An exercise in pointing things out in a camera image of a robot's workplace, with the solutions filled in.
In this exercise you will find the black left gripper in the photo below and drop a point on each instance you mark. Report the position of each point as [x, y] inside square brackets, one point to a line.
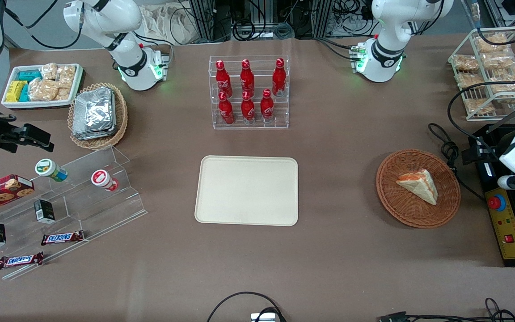
[488, 152]

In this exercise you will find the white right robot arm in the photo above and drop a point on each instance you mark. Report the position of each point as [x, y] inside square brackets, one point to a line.
[105, 27]

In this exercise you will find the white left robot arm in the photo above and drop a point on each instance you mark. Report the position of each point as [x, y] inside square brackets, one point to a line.
[387, 27]

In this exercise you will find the white rectangular snack tray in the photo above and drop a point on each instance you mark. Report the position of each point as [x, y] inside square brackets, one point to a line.
[11, 105]

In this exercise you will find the triangular wrapped sandwich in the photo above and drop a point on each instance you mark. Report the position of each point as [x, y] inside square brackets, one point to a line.
[420, 185]

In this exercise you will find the round brown wicker basket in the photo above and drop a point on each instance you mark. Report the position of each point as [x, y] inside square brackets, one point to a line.
[400, 201]

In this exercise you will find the light oval wicker basket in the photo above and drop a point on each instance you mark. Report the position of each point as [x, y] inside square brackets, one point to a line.
[121, 112]

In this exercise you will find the beige plastic tray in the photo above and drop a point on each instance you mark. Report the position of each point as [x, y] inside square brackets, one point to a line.
[246, 190]

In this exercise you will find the green lidded yoghurt cup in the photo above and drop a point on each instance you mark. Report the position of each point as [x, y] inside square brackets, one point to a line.
[51, 169]

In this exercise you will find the teal snack packet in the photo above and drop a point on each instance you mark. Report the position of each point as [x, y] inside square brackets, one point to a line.
[24, 93]
[29, 75]

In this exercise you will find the yellow snack packet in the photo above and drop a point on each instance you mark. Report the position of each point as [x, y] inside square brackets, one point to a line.
[15, 91]

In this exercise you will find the bagged pastry snack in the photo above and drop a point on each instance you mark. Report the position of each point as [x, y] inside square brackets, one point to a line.
[508, 80]
[498, 60]
[491, 44]
[479, 106]
[466, 62]
[468, 80]

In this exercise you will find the clear rice cracker bag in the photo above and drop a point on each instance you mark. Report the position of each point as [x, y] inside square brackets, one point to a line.
[43, 89]
[66, 75]
[49, 71]
[62, 94]

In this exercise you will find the red tartan cookie box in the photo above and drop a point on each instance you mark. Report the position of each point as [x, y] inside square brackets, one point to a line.
[0, 192]

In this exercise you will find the black yellow control box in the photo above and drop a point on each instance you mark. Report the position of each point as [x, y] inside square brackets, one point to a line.
[508, 228]

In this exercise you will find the red lidded yoghurt cup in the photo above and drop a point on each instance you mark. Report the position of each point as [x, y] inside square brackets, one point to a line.
[103, 180]

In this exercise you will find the clear acrylic stepped display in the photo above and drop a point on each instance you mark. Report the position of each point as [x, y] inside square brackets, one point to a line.
[96, 205]

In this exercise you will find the Snickers chocolate bar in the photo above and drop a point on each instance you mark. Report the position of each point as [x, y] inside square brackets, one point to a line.
[62, 237]
[20, 260]

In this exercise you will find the white cloth bag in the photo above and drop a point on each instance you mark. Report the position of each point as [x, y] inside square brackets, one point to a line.
[168, 22]

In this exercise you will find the red cola bottle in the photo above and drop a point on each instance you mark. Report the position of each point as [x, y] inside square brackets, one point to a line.
[279, 78]
[247, 78]
[248, 111]
[226, 112]
[267, 108]
[223, 78]

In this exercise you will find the clear acrylic bottle rack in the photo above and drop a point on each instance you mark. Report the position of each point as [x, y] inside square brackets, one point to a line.
[251, 125]

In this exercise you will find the small silver device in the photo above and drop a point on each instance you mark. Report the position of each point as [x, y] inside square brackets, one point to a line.
[263, 318]

